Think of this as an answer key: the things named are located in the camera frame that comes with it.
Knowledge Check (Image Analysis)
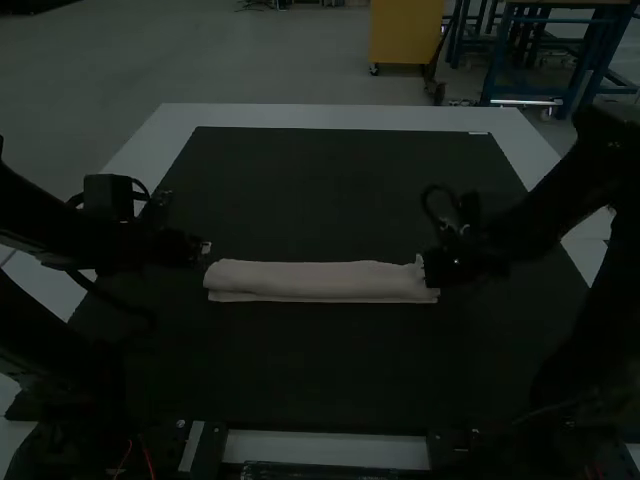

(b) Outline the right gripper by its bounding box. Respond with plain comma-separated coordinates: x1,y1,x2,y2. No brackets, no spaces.
422,244,484,290

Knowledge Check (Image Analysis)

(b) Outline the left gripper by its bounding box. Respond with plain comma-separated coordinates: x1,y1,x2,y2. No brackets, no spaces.
142,227,214,272

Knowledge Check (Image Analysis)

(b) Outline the pale towel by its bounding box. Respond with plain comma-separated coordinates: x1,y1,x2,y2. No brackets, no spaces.
202,253,441,305

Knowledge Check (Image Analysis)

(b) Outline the black mat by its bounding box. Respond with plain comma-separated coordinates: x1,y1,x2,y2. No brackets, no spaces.
4,125,594,436

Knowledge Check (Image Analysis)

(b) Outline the blue metal rack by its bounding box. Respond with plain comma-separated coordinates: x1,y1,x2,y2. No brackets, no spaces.
444,0,507,70
479,0,640,121

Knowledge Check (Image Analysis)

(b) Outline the yellow cabinet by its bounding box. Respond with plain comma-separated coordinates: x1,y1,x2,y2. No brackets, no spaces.
368,0,446,77

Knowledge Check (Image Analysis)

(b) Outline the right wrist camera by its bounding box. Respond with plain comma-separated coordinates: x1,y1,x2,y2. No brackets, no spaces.
455,190,482,234

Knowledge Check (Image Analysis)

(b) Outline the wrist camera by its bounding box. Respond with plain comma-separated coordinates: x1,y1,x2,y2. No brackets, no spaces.
82,173,137,225
455,190,482,234

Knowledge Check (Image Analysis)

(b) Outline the black cable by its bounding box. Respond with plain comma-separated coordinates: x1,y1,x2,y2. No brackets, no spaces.
421,183,460,234

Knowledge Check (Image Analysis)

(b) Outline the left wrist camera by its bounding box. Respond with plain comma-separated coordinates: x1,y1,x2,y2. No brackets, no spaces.
82,173,137,225

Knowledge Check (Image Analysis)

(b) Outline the red wire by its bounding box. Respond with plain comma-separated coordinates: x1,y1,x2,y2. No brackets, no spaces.
110,433,157,480

